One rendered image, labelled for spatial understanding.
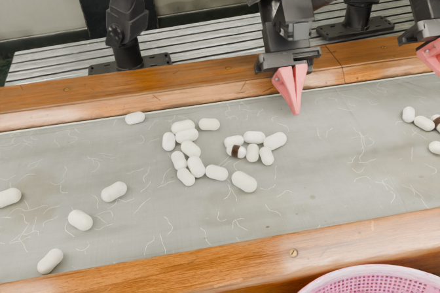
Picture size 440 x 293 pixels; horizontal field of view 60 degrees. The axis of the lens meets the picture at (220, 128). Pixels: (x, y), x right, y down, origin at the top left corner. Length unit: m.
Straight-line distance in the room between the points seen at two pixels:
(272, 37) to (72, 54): 0.62
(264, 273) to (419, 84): 0.49
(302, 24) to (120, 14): 0.42
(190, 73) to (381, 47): 0.38
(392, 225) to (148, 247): 0.29
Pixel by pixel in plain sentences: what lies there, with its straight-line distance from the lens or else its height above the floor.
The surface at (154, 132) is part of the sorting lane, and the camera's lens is 0.63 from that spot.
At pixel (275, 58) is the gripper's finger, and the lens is 0.61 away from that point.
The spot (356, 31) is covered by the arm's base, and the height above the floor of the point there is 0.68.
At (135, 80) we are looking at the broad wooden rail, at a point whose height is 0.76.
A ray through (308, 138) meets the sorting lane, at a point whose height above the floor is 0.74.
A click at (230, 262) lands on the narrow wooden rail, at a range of 0.44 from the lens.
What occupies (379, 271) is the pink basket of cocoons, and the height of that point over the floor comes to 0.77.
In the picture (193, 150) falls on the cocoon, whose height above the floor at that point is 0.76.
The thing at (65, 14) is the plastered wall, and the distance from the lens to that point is 2.62.
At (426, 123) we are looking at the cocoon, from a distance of 0.67.
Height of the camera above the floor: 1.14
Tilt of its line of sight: 40 degrees down
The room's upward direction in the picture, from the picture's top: 4 degrees counter-clockwise
